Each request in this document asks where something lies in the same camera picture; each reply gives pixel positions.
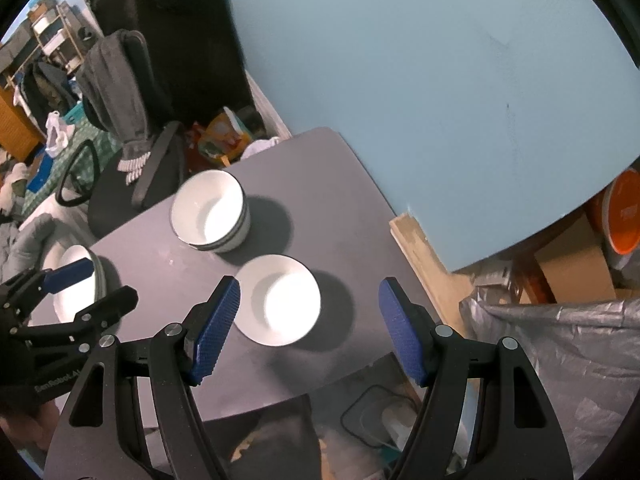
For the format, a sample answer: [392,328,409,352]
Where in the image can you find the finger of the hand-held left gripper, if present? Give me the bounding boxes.
[7,257,97,295]
[27,286,140,342]

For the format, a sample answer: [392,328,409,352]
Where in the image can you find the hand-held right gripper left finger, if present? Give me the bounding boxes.
[44,275,242,480]

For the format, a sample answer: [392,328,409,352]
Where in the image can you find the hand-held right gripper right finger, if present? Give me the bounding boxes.
[377,276,577,480]

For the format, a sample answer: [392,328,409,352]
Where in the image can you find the large white plate black rim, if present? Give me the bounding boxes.
[42,244,109,326]

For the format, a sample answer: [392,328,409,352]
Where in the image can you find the white bowl black rim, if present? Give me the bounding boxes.
[233,254,322,347]
[170,169,251,247]
[186,207,251,255]

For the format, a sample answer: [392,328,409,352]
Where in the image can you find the person's left hand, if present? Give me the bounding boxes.
[0,401,62,450]

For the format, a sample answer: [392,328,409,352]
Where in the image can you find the grey quilted comforter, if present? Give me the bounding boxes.
[0,212,57,283]

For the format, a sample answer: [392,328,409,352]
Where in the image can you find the wooden plank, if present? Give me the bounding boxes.
[389,212,477,307]

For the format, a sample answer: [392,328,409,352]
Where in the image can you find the black tray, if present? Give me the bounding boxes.
[341,385,427,447]

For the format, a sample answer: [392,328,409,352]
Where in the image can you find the black office chair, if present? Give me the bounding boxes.
[55,30,187,239]

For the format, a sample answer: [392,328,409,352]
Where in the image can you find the white plastic bag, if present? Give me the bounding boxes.
[46,110,76,157]

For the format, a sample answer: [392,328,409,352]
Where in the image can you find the grey plastic sheet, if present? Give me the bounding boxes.
[459,287,640,480]

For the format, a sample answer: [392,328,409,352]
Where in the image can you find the brown wicker cabinet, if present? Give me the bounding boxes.
[0,86,45,160]

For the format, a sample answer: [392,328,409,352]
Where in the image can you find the teal basket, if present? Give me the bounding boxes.
[51,104,89,127]

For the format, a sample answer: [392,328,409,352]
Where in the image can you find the cardboard box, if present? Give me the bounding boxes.
[533,210,619,305]

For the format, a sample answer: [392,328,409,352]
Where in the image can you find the dark jacket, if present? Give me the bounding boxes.
[21,60,77,122]

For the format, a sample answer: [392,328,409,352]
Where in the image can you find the grey garment striped cuffs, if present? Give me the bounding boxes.
[75,30,162,187]

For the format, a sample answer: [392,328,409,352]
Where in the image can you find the orange snack bag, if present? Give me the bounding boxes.
[196,109,254,167]

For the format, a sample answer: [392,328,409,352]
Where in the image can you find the wooden shelf rack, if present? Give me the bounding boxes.
[0,1,87,92]

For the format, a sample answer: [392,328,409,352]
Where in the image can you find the orange bucket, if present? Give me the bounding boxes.
[585,169,640,257]

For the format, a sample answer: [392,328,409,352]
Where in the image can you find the black hanging coat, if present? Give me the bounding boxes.
[87,0,252,128]

